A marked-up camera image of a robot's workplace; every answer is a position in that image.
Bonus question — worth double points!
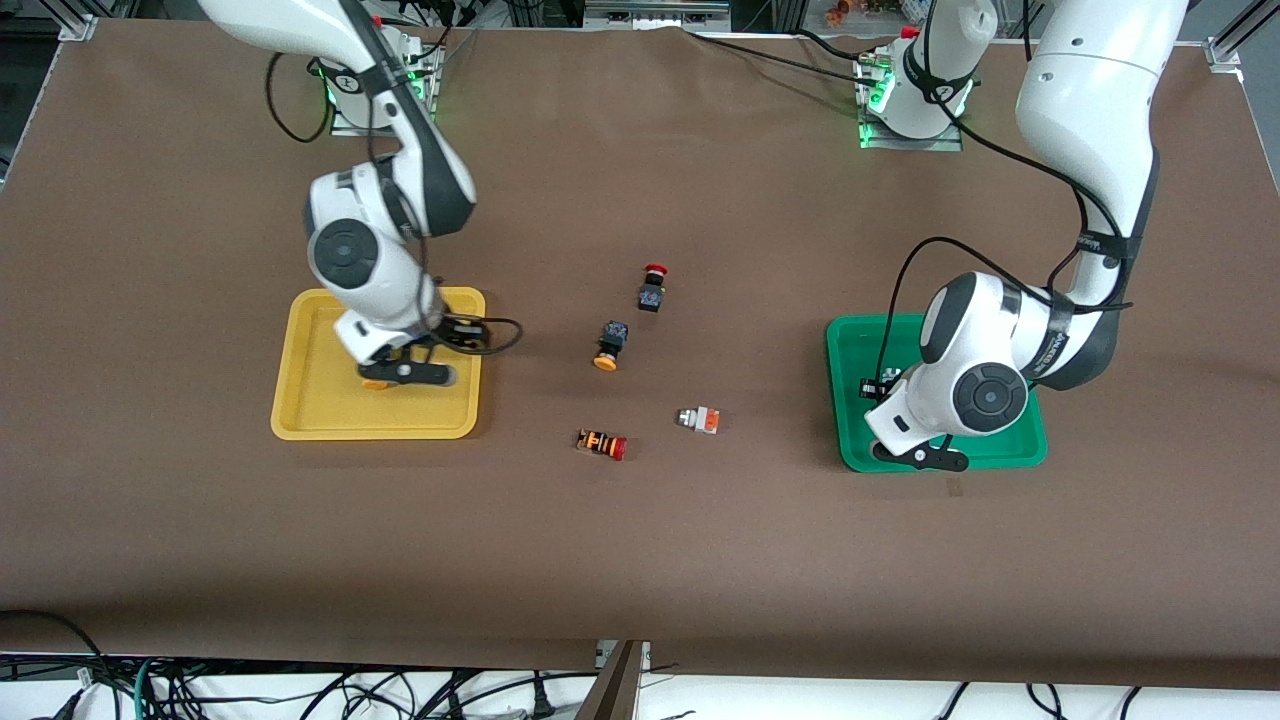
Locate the green plastic tray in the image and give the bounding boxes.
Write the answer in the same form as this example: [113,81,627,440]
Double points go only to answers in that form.
[826,314,1049,473]

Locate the yellow plastic tray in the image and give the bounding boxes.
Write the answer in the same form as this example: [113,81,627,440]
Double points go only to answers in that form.
[270,287,487,442]

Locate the brown table cover sheet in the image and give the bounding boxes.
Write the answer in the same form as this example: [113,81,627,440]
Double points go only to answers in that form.
[0,20,1280,691]

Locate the brown table support beam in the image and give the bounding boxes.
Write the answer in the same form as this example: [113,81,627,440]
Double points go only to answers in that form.
[575,640,651,720]

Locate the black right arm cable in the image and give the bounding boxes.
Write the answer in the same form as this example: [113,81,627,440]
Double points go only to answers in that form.
[264,40,346,144]

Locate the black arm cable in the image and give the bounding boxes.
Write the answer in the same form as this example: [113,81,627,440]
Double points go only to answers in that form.
[264,40,346,144]
[920,0,1131,301]

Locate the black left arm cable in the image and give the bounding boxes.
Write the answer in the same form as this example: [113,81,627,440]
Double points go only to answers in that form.
[920,0,1131,301]

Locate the black cable on table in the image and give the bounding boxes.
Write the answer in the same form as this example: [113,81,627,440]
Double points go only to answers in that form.
[680,28,871,86]

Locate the green floor cable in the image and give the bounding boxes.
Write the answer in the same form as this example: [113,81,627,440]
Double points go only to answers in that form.
[133,658,163,720]

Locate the black floor cable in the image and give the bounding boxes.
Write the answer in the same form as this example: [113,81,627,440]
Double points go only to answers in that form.
[0,608,121,720]

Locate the aluminium frame profile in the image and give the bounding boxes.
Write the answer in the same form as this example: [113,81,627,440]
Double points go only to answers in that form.
[55,0,101,43]
[1205,0,1280,71]

